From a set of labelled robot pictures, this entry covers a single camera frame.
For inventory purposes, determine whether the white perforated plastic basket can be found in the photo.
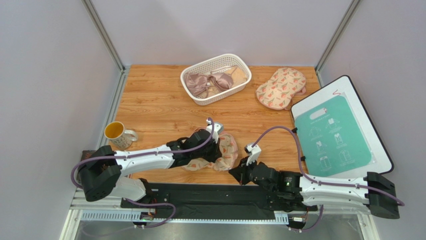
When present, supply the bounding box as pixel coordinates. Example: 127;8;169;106
180;53;252;106

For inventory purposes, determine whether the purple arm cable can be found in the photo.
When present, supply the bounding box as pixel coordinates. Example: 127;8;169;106
70;117;216;231
251;125;406;232

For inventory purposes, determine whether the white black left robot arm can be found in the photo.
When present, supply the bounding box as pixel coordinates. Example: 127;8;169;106
72;124;223;202

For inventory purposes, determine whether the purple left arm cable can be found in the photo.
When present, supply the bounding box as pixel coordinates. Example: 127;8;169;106
70;117;216;231

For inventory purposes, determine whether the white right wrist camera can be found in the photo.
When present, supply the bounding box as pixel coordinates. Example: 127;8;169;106
244;142;262;166

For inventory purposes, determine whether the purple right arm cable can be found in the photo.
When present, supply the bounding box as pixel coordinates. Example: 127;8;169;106
251;125;406;232

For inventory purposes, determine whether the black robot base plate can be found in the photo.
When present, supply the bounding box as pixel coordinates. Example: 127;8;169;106
139;183;318;219

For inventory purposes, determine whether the pink satin bra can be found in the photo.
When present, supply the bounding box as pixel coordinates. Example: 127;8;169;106
184;72;229;97

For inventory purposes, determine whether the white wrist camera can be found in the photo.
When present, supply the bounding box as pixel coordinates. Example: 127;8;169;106
206;120;224;144
244;142;262;166

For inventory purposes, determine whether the white slotted cable duct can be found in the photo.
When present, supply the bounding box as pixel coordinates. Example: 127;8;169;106
80;210;289;225

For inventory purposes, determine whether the floral mesh laundry bag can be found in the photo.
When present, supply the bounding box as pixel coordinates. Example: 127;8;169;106
255;67;307;111
182;125;239;173

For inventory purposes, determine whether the beige bra in basket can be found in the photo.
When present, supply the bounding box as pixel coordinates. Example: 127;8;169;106
218;66;248;90

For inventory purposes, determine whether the floral mug yellow inside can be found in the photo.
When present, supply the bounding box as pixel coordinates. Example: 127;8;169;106
104;121;139;150

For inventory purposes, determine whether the dark patterned coaster book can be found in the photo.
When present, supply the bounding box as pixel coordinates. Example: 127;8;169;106
75;150;96;184

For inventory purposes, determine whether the white folding board base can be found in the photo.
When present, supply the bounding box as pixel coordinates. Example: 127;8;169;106
290;75;395;178

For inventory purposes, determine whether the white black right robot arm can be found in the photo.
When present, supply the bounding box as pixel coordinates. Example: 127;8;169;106
228;158;400;219

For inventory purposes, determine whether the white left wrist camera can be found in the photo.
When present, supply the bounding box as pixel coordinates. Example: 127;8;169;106
206;120;224;144

